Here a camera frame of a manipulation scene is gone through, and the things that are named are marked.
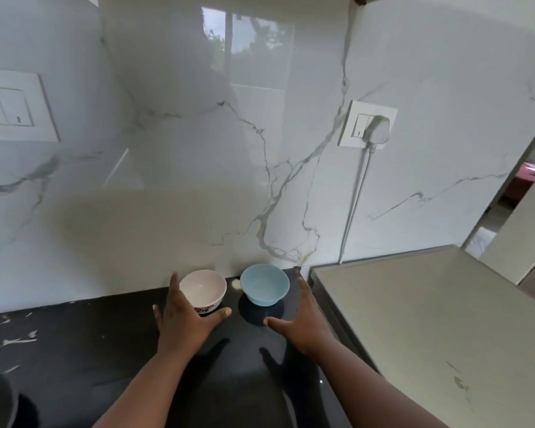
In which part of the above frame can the person's left hand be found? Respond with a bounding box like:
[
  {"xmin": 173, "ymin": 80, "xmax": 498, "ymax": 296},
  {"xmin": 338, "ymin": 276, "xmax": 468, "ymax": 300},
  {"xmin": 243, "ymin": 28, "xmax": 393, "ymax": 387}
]
[{"xmin": 153, "ymin": 271, "xmax": 232, "ymax": 357}]

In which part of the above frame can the white wall socket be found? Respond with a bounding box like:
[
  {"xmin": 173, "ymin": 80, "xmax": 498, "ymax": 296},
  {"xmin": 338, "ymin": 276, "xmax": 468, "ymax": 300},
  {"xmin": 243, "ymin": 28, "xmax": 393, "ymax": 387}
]
[{"xmin": 337, "ymin": 99, "xmax": 398, "ymax": 151}]

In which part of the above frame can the light blue bowl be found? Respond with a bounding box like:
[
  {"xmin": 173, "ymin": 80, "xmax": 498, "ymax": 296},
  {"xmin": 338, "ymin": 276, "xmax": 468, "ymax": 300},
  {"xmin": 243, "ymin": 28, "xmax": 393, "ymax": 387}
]
[{"xmin": 240, "ymin": 263, "xmax": 291, "ymax": 307}]

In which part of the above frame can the white floral bowl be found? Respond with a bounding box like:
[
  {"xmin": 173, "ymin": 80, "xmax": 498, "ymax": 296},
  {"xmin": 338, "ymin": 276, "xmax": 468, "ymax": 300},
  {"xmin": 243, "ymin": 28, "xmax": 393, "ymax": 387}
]
[{"xmin": 178, "ymin": 269, "xmax": 228, "ymax": 316}]

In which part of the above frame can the black countertop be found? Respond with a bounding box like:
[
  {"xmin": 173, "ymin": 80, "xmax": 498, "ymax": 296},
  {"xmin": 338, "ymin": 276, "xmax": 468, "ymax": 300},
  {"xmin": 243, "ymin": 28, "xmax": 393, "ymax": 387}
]
[{"xmin": 0, "ymin": 267, "xmax": 380, "ymax": 428}]

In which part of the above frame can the person's right hand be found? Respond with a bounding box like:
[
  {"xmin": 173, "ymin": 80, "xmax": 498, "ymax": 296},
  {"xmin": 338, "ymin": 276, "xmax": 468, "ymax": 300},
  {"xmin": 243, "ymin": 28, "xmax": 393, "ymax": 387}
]
[{"xmin": 263, "ymin": 276, "xmax": 338, "ymax": 357}]

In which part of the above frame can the silver dishwasher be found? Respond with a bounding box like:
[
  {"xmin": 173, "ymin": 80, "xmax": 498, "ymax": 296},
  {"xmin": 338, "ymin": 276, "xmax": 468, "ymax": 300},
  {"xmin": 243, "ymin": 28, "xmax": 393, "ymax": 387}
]
[{"xmin": 309, "ymin": 244, "xmax": 535, "ymax": 428}]

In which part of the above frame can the white socket with switch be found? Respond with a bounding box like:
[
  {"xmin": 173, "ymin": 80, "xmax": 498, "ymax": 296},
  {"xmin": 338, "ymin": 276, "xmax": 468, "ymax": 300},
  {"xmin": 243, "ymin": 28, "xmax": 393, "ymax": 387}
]
[{"xmin": 0, "ymin": 66, "xmax": 61, "ymax": 143}]

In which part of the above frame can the person's right forearm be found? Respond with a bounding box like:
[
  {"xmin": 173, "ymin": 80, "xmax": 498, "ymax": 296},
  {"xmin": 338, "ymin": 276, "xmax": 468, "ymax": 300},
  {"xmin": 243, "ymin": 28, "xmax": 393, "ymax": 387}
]
[{"xmin": 314, "ymin": 341, "xmax": 451, "ymax": 428}]

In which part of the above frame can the person's left forearm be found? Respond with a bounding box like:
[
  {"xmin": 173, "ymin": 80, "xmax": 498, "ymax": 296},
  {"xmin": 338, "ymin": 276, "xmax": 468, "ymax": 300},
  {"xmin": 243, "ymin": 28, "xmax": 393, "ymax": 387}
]
[{"xmin": 91, "ymin": 347, "xmax": 206, "ymax": 428}]

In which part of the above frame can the grey power cable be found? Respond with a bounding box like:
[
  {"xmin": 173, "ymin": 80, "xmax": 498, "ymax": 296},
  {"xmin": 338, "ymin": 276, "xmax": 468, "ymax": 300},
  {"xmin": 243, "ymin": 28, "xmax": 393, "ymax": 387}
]
[{"xmin": 338, "ymin": 115, "xmax": 391, "ymax": 265}]

